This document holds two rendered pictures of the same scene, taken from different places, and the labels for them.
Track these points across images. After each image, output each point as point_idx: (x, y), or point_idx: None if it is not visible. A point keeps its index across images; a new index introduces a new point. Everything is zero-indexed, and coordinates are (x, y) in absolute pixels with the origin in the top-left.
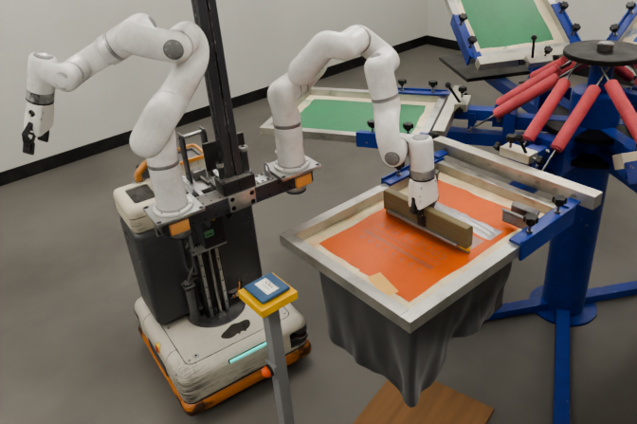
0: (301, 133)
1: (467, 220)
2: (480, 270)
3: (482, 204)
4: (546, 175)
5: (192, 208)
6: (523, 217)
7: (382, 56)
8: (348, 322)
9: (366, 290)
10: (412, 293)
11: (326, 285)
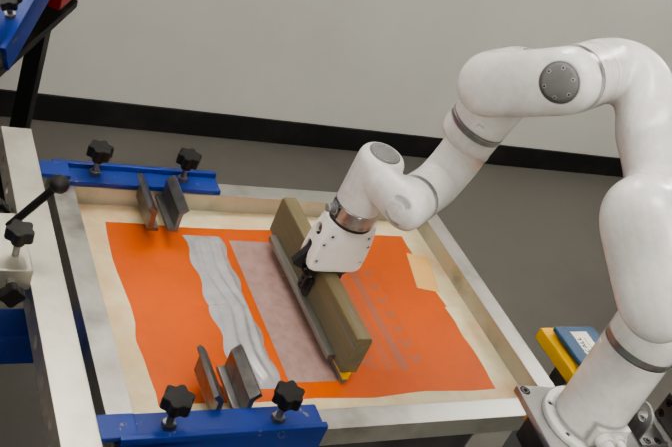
0: (594, 344)
1: (219, 276)
2: (301, 192)
3: (147, 293)
4: (26, 197)
5: None
6: (198, 162)
7: (521, 46)
8: None
9: (460, 252)
10: (390, 241)
11: None
